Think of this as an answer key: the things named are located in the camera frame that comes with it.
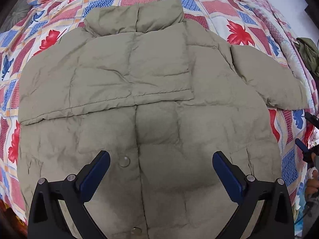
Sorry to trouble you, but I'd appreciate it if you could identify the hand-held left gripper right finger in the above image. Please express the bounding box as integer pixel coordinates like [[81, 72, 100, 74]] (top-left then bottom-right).
[[212, 151, 295, 239]]

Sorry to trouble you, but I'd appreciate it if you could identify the khaki puffer jacket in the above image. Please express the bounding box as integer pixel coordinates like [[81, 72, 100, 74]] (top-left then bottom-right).
[[17, 0, 307, 239]]

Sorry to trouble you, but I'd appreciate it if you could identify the leaf print checked bedsheet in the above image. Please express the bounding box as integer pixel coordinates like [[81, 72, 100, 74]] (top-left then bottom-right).
[[0, 0, 315, 232]]

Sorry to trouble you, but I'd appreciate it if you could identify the person's right hand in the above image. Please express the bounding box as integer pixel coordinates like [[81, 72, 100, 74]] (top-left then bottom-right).
[[305, 167, 319, 192]]

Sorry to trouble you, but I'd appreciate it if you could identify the pale floral quilt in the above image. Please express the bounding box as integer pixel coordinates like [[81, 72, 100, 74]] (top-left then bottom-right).
[[228, 0, 319, 120]]

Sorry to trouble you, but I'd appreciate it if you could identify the grey patterned cloth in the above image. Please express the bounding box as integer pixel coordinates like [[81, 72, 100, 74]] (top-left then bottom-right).
[[4, 0, 34, 31]]

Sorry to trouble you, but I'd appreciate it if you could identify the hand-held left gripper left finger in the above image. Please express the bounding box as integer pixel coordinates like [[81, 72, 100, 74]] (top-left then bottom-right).
[[27, 150, 111, 239]]

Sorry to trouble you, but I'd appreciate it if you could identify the olive green cloth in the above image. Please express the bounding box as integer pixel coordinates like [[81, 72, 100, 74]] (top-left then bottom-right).
[[296, 37, 319, 76]]

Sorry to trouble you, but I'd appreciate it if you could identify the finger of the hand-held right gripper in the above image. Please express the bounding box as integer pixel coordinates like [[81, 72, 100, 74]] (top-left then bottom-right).
[[295, 138, 312, 160], [304, 112, 319, 128]]

